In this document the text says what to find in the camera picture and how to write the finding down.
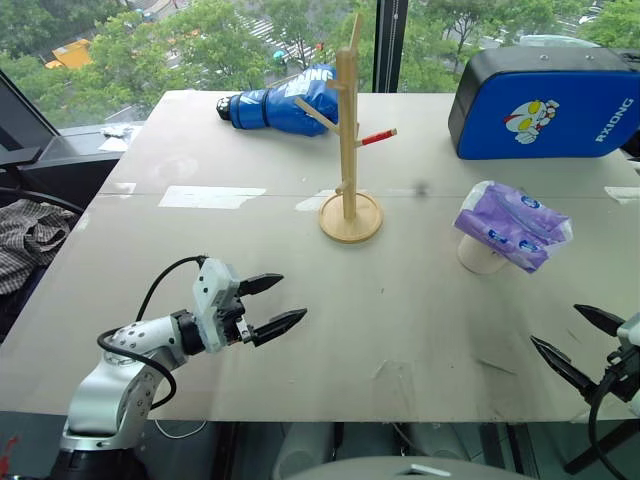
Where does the black window frame post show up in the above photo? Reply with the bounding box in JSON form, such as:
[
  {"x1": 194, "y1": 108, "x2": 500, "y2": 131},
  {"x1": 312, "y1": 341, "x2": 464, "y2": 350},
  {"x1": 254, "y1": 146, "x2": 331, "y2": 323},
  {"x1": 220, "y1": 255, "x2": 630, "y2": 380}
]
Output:
[{"x1": 374, "y1": 0, "x2": 409, "y2": 94}]

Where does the wooden mug tree stand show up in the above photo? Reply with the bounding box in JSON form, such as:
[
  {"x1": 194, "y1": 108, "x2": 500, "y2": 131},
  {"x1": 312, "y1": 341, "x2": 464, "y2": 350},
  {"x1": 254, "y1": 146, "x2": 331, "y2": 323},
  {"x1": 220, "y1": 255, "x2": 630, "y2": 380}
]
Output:
[{"x1": 293, "y1": 10, "x2": 399, "y2": 245}]

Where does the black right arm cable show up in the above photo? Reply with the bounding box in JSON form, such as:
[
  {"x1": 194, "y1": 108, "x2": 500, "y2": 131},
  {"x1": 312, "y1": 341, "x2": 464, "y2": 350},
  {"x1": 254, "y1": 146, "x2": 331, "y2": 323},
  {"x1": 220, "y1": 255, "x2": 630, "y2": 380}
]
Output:
[{"x1": 587, "y1": 367, "x2": 624, "y2": 480}]

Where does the thin white cable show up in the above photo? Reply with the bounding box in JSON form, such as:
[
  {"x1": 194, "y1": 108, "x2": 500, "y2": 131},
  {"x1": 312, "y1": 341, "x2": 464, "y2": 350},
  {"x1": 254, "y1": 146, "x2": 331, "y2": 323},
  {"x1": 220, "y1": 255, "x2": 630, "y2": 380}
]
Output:
[{"x1": 153, "y1": 418, "x2": 209, "y2": 438}]

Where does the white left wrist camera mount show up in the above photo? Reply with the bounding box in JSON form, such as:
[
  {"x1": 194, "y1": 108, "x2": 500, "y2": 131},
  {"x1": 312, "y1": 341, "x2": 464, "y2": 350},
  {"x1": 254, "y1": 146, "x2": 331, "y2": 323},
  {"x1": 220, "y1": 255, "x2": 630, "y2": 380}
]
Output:
[{"x1": 192, "y1": 258, "x2": 247, "y2": 355}]

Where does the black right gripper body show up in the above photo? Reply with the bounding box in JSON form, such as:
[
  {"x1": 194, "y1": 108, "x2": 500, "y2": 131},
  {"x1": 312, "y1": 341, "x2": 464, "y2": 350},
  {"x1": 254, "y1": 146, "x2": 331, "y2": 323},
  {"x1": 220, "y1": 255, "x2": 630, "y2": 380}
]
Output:
[{"x1": 598, "y1": 344, "x2": 640, "y2": 402}]

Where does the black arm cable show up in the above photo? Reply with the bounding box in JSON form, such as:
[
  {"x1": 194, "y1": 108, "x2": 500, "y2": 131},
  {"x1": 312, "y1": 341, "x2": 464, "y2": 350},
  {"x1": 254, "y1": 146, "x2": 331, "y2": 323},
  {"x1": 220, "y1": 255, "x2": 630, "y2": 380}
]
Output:
[
  {"x1": 97, "y1": 255, "x2": 209, "y2": 411},
  {"x1": 587, "y1": 367, "x2": 624, "y2": 480}
]

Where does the crumpled white paper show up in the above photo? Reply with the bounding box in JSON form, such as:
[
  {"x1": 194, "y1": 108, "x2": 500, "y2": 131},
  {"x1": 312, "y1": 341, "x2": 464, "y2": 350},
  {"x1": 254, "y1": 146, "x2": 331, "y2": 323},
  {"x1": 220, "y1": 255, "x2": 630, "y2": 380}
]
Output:
[{"x1": 97, "y1": 124, "x2": 137, "y2": 153}]

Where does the purple tissue pack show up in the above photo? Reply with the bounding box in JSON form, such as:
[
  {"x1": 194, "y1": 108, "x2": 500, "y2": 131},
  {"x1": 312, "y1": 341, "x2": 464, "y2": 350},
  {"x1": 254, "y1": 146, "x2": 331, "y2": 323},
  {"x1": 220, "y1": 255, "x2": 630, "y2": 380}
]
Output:
[{"x1": 453, "y1": 180, "x2": 575, "y2": 275}]

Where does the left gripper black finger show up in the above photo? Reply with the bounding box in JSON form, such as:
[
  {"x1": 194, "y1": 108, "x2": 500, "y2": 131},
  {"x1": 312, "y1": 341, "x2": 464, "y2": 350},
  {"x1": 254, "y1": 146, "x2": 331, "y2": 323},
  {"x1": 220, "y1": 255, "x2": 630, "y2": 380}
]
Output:
[
  {"x1": 237, "y1": 272, "x2": 285, "y2": 300},
  {"x1": 250, "y1": 307, "x2": 308, "y2": 348}
]

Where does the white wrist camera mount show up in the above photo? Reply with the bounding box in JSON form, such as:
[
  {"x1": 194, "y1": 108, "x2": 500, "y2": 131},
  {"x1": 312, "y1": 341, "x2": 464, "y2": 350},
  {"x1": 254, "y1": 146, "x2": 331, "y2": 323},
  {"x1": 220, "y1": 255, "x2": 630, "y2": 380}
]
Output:
[
  {"x1": 192, "y1": 258, "x2": 247, "y2": 355},
  {"x1": 616, "y1": 311, "x2": 640, "y2": 347}
]

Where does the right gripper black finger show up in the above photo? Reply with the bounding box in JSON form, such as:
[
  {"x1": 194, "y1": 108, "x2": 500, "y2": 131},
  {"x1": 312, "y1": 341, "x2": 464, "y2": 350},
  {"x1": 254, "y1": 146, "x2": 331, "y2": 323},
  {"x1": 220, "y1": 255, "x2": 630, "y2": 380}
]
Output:
[
  {"x1": 530, "y1": 335, "x2": 600, "y2": 402},
  {"x1": 573, "y1": 303, "x2": 627, "y2": 337}
]

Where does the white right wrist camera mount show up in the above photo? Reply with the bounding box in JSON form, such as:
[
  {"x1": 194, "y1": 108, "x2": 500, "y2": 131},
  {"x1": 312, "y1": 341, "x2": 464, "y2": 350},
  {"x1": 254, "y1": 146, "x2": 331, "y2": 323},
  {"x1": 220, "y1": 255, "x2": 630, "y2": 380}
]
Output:
[{"x1": 616, "y1": 311, "x2": 640, "y2": 347}]

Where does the black window sill ledge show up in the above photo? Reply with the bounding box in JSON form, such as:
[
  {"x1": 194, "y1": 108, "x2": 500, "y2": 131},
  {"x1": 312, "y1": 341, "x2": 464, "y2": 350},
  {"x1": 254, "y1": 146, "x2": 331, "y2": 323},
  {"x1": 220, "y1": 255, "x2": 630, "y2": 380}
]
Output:
[{"x1": 19, "y1": 124, "x2": 147, "y2": 212}]

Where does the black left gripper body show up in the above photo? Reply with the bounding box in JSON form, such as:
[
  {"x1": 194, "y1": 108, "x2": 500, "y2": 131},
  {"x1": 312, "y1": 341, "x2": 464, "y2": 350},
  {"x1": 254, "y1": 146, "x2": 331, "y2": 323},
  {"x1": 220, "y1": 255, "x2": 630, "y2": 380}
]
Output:
[{"x1": 221, "y1": 279, "x2": 256, "y2": 349}]

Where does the blue black cartoon pad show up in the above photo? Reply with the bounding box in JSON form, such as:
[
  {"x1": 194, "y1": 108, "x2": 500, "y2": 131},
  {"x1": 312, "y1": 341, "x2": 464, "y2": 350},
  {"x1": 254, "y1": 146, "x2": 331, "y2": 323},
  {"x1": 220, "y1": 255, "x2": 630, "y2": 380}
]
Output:
[{"x1": 447, "y1": 45, "x2": 640, "y2": 161}]

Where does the checked cloth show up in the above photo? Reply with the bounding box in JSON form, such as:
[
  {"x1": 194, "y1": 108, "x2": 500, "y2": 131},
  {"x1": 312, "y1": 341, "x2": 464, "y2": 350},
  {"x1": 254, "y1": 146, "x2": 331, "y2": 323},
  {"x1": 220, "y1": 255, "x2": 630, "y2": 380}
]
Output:
[{"x1": 0, "y1": 198, "x2": 79, "y2": 296}]

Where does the white cup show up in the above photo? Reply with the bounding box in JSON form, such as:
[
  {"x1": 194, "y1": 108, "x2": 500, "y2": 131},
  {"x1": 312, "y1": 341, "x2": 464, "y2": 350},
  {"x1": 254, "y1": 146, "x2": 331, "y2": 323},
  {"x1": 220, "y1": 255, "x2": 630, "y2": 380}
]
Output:
[{"x1": 456, "y1": 233, "x2": 511, "y2": 276}]

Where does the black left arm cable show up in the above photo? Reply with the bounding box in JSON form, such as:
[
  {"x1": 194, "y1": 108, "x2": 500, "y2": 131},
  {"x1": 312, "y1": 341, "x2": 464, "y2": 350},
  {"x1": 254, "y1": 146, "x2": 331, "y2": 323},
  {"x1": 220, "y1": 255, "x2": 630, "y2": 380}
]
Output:
[{"x1": 97, "y1": 255, "x2": 209, "y2": 411}]

